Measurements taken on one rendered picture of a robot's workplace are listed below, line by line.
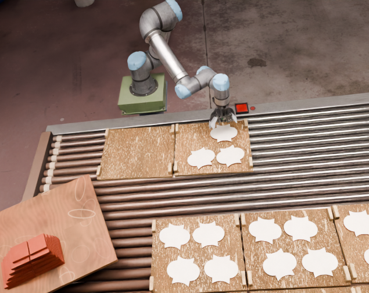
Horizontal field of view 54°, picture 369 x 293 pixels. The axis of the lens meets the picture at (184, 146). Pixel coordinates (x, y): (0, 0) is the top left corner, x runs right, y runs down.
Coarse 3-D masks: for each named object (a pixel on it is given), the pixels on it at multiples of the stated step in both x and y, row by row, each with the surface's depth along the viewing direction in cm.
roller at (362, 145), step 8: (336, 144) 191; (344, 144) 190; (352, 144) 189; (360, 144) 189; (368, 144) 188; (256, 152) 194; (264, 152) 193; (272, 152) 193; (280, 152) 192; (288, 152) 192; (296, 152) 192; (304, 152) 191; (312, 152) 191; (320, 152) 191; (72, 168) 204; (80, 168) 203; (88, 168) 202; (96, 168) 202; (48, 176) 204
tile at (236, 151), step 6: (222, 150) 194; (228, 150) 194; (234, 150) 193; (240, 150) 193; (222, 156) 192; (228, 156) 191; (234, 156) 191; (240, 156) 190; (222, 162) 190; (228, 162) 189; (234, 162) 189; (240, 162) 188
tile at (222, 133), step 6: (222, 126) 205; (228, 126) 204; (210, 132) 203; (216, 132) 203; (222, 132) 202; (228, 132) 201; (234, 132) 201; (216, 138) 200; (222, 138) 199; (228, 138) 199
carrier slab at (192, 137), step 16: (192, 128) 208; (208, 128) 206; (240, 128) 203; (176, 144) 202; (192, 144) 201; (208, 144) 199; (224, 144) 198; (240, 144) 197; (176, 160) 195; (176, 176) 191
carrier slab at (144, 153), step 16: (128, 128) 214; (144, 128) 213; (160, 128) 211; (112, 144) 208; (128, 144) 207; (144, 144) 205; (160, 144) 204; (112, 160) 201; (128, 160) 200; (144, 160) 198; (160, 160) 197; (112, 176) 195; (128, 176) 193; (144, 176) 192; (160, 176) 191
